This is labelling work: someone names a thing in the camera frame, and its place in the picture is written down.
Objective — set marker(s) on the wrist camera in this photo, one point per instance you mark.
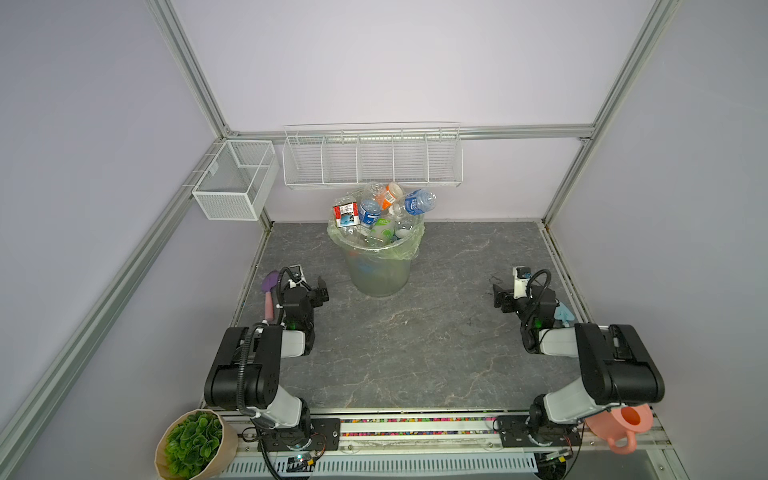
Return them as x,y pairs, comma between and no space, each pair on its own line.
521,279
296,277

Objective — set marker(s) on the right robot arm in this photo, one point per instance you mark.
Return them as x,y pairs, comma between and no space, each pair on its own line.
616,370

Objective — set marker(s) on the green mesh trash bin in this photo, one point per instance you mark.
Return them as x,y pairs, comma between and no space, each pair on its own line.
376,269

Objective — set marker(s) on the purple pink brush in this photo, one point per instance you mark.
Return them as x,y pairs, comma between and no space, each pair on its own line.
269,288

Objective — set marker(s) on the green label bottle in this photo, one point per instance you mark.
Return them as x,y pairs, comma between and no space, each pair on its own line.
383,231

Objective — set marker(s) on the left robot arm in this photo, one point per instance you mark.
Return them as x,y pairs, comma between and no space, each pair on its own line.
245,373

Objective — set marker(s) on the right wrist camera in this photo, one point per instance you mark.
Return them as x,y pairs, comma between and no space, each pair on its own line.
521,279

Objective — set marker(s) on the light blue trowel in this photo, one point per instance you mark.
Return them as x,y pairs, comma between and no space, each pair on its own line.
564,315

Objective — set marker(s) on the long white wire shelf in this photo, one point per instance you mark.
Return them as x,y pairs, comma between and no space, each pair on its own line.
339,155

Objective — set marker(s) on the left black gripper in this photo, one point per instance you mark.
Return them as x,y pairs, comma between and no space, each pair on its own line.
317,302

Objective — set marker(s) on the orange label juice bottle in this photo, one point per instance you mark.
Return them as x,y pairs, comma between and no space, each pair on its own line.
390,195

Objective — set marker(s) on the potted green plant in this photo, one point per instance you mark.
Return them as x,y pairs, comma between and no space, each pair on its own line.
198,445

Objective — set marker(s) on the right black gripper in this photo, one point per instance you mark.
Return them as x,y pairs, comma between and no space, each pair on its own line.
506,307

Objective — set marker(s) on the red label bottle red cap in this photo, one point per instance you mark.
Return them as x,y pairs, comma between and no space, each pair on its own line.
346,214

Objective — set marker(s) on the pink watering can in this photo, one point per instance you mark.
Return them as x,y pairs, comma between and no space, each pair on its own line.
619,427

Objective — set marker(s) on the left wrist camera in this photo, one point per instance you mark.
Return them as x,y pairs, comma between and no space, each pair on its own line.
296,277

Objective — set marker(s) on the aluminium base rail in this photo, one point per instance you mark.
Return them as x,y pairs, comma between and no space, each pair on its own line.
444,431

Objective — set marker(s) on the small white mesh basket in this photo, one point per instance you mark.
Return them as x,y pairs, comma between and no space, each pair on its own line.
236,183

